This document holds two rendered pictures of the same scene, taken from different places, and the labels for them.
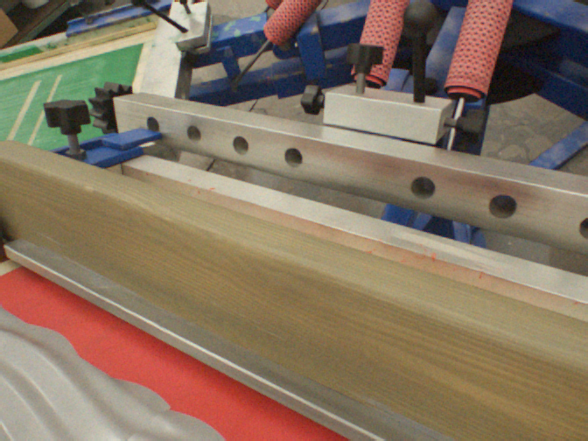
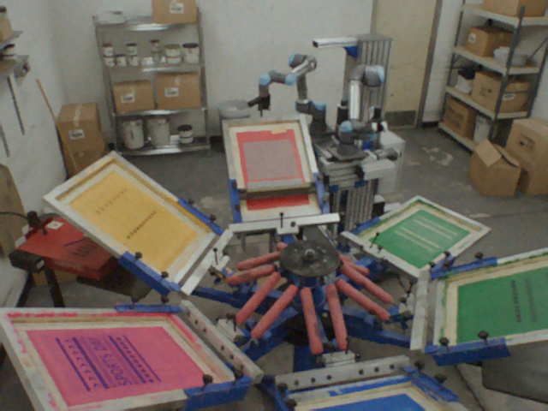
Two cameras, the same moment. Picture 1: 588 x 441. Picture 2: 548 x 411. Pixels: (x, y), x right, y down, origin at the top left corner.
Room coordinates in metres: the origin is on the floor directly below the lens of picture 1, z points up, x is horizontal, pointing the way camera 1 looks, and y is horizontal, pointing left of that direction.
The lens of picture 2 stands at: (1.55, -2.13, 2.72)
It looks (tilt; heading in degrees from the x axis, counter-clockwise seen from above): 31 degrees down; 123
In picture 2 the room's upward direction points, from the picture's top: 1 degrees clockwise
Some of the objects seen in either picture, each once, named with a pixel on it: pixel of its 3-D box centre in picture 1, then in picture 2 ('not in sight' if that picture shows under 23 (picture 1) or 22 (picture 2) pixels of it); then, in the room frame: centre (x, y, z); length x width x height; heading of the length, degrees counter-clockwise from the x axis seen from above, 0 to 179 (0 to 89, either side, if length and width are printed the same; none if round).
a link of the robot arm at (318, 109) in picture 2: not in sight; (318, 109); (-0.20, 1.14, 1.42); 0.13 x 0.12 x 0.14; 2
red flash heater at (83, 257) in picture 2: not in sight; (80, 241); (-0.70, -0.85, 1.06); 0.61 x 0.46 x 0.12; 15
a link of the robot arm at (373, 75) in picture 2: not in sight; (369, 104); (0.33, 0.91, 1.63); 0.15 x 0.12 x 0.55; 30
